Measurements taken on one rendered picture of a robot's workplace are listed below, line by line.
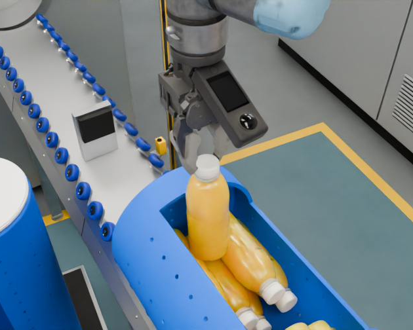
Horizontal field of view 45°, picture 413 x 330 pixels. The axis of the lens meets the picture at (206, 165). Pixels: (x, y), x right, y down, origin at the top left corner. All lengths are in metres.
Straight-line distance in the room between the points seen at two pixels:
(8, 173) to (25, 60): 0.68
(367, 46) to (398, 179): 0.72
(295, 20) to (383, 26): 2.25
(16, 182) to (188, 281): 0.58
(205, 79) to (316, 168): 2.11
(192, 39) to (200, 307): 0.39
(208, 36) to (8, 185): 0.74
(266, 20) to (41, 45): 1.47
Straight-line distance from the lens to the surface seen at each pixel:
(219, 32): 0.62
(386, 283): 2.34
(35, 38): 1.98
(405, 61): 2.68
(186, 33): 0.61
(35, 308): 1.39
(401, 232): 2.54
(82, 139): 1.33
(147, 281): 0.86
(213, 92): 0.63
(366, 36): 2.86
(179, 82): 0.69
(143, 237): 0.86
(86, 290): 2.07
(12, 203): 1.19
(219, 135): 0.73
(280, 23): 0.52
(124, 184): 1.31
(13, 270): 1.25
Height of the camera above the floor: 1.87
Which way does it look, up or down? 44 degrees down
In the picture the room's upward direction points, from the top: straight up
